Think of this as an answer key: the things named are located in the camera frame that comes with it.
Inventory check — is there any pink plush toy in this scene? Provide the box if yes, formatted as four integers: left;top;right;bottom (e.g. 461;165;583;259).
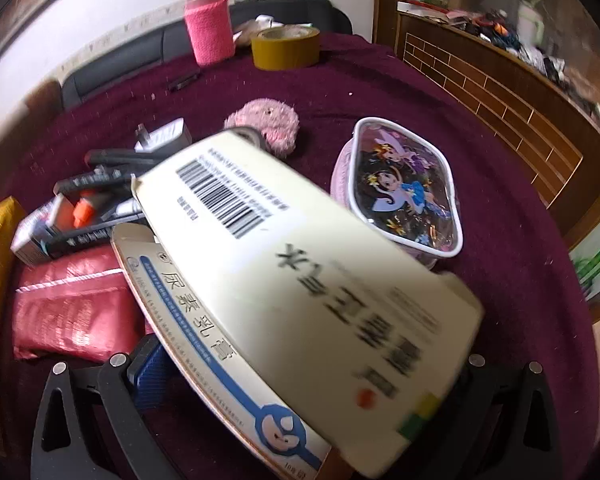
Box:
223;98;301;161

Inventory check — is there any cartoon print pink pouch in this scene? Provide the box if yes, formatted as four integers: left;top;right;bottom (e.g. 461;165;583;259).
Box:
330;117;465;271

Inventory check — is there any white charger plug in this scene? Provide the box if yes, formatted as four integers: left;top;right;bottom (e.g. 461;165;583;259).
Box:
134;117;193;156

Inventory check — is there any blue striped ointment box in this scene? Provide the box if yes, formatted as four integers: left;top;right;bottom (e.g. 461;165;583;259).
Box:
111;223;353;480

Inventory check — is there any green printed panel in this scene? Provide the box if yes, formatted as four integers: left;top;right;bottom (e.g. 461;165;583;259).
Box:
570;230;600;306

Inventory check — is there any pink knit covered bottle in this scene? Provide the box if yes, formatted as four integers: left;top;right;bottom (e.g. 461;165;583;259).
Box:
184;0;237;67

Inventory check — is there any burgundy tablecloth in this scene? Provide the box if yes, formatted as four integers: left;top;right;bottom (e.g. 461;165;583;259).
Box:
0;30;600;480

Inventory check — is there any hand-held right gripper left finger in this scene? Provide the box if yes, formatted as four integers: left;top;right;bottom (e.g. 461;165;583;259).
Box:
30;332;181;480

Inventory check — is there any brown armchair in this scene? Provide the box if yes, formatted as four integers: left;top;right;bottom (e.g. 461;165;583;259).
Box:
0;80;63;201

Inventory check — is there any pile of counter clutter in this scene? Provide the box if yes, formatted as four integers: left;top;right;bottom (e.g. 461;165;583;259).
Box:
450;7;600;141

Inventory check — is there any small black key fob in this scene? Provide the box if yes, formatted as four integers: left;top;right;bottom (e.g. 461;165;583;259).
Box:
167;72;201;92

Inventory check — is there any red tissue packet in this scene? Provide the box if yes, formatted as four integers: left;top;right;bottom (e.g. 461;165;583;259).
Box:
12;247;153;363

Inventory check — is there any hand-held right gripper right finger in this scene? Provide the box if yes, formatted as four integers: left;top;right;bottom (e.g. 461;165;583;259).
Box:
405;354;563;480

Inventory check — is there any small blue white box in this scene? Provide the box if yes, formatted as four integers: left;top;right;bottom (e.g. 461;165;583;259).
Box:
11;195;66;266

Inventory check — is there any yellow tape roll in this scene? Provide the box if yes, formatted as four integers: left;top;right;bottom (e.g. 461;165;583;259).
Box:
251;25;322;71

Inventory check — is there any wooden counter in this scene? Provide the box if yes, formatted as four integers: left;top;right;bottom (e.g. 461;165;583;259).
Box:
372;0;600;246

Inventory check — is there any white jug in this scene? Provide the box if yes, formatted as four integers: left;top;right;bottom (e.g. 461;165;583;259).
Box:
517;0;548;46

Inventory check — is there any green white medicine box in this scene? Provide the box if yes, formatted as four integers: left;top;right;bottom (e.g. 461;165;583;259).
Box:
130;130;485;478

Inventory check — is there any white glove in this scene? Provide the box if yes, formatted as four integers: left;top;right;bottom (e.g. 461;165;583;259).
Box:
232;14;286;46

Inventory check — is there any black leather sofa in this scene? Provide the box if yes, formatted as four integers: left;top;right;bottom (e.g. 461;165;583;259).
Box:
60;0;353;111

